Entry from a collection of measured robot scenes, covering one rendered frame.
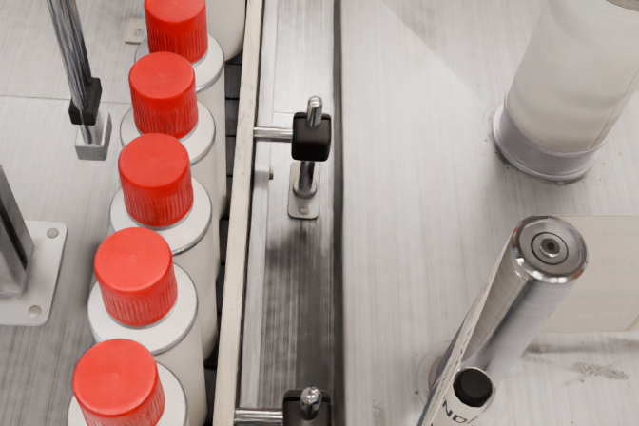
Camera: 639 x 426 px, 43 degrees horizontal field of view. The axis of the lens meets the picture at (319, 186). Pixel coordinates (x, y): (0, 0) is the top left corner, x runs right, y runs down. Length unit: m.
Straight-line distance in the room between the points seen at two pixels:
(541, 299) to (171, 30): 0.23
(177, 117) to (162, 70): 0.02
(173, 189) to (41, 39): 0.44
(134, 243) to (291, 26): 0.47
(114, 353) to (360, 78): 0.41
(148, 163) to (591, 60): 0.31
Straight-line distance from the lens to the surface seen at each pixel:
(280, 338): 0.61
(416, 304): 0.58
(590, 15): 0.55
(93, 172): 0.70
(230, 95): 0.67
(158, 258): 0.35
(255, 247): 0.59
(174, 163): 0.38
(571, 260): 0.41
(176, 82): 0.41
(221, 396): 0.51
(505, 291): 0.42
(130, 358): 0.34
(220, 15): 0.65
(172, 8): 0.45
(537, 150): 0.65
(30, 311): 0.64
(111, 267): 0.35
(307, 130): 0.60
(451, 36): 0.74
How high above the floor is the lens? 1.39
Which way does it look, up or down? 56 degrees down
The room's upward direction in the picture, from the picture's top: 9 degrees clockwise
